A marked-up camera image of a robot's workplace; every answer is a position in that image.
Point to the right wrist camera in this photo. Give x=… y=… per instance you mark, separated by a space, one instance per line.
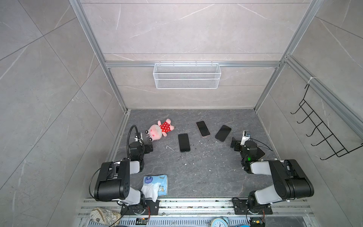
x=246 y=136

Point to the black phone tilted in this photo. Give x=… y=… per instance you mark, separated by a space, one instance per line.
x=223 y=133

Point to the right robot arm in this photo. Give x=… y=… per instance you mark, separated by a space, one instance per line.
x=289 y=180

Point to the white wire basket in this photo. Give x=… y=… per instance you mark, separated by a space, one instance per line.
x=186 y=75

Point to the phone near right arm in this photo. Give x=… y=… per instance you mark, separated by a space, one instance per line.
x=259 y=153

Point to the black phone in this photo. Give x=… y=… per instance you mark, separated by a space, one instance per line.
x=184 y=143
x=223 y=133

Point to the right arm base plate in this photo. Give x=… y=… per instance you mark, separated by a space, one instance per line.
x=243 y=206

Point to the aluminium mounting rail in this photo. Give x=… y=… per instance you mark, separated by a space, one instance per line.
x=203 y=207

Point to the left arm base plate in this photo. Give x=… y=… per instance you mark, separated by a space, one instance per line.
x=150 y=207

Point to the blue round clock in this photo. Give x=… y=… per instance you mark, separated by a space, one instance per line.
x=219 y=222

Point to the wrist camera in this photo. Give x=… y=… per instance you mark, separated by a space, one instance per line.
x=138 y=136
x=246 y=136

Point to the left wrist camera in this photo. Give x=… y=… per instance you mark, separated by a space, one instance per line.
x=138 y=136

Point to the black wire hook rack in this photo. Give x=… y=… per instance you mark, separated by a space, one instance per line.
x=322 y=128

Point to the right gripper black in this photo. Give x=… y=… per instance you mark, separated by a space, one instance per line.
x=237 y=143

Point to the blue tissue pack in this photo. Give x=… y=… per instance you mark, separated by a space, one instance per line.
x=155 y=186

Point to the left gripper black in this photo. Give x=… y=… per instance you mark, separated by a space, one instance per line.
x=148 y=150

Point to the pink pig plush toy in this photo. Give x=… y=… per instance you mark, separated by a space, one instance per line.
x=159 y=130

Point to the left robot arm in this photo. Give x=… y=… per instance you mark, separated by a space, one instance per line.
x=113 y=180

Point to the crumpled patterned cloth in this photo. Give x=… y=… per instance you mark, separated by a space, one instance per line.
x=105 y=217

